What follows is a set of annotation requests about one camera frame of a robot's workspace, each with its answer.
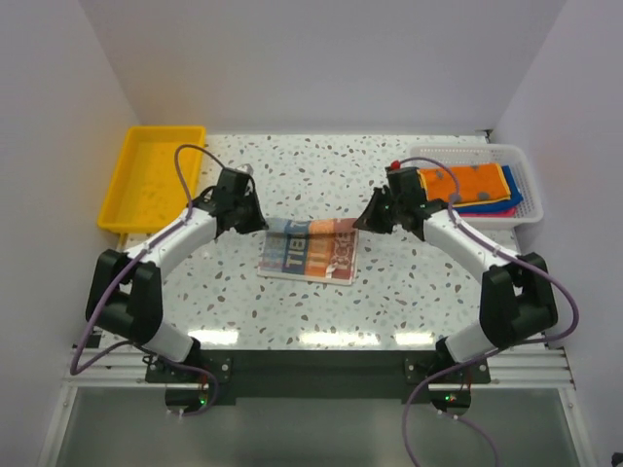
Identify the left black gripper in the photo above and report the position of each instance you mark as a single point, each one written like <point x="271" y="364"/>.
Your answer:
<point x="257" y="223"/>

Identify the white perforated plastic basket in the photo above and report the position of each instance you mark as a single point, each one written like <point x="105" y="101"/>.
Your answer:
<point x="528" y="211"/>

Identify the orange grey cat towel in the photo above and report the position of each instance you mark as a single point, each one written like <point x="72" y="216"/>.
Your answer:
<point x="474" y="184"/>

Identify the blue towel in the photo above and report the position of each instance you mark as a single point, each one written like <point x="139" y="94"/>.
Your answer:
<point x="515" y="196"/>

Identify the pink microfiber towel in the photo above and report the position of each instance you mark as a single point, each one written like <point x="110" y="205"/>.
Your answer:
<point x="507" y="213"/>

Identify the aluminium extrusion rail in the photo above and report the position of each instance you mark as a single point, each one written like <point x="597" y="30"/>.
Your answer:
<point x="531" y="366"/>

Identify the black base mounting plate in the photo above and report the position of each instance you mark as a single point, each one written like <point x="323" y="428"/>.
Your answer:
<point x="292" y="374"/>

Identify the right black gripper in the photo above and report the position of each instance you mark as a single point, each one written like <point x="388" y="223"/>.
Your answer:
<point x="369" y="220"/>

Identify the white orange patterned towel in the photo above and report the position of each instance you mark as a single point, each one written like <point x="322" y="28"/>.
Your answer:
<point x="322" y="251"/>

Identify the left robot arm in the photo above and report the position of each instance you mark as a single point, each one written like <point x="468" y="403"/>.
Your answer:
<point x="126" y="297"/>

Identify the yellow plastic bin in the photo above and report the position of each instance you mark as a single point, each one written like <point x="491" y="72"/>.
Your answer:
<point x="145" y="193"/>

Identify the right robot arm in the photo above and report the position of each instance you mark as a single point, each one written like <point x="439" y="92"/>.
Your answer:
<point x="516" y="300"/>

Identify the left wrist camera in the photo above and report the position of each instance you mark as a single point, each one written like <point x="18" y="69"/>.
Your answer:
<point x="246" y="168"/>

